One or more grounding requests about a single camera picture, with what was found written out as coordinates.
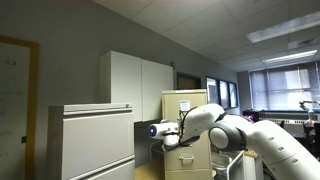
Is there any silver drawer handle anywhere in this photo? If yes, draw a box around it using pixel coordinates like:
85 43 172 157
178 154 196 163

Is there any small fluorescent ceiling light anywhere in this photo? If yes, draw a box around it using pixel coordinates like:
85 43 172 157
262 49 319 65

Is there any cluttered lab bench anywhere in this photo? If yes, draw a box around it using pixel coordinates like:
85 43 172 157
242 108 320 138

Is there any beige cabinet bottom drawer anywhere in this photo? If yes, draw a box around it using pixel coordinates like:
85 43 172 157
164 169 213 180

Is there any dark interior window pane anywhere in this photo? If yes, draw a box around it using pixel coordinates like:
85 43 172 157
228 81 239 109
205 76 221 105
218 79 231 110

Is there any dark wood framed door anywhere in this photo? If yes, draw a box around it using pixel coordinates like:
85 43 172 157
176 72 202 91

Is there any large fluorescent ceiling light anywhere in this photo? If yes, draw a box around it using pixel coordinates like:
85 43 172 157
246 10 320 45

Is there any metal tube frame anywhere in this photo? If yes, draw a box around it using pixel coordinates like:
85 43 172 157
211 149 246 180

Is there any white wall cabinet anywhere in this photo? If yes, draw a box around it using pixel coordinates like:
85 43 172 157
98 50 175 123

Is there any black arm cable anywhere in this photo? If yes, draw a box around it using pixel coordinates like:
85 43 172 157
177 106 201 148

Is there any window with gray blinds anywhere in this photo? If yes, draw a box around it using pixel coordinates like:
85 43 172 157
249 61 320 112

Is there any ceiling air vent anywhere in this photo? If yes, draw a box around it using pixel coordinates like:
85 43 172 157
287 37 318 51

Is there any gray lateral file cabinet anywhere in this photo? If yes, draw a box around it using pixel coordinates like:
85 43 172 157
46 102 136 180

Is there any beige file cabinet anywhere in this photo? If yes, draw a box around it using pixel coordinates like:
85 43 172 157
161 88 213 180

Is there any white paper cabinet label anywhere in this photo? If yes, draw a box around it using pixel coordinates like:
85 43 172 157
179 99 191 112

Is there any wood framed whiteboard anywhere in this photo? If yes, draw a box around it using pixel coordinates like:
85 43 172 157
0 34 41 180

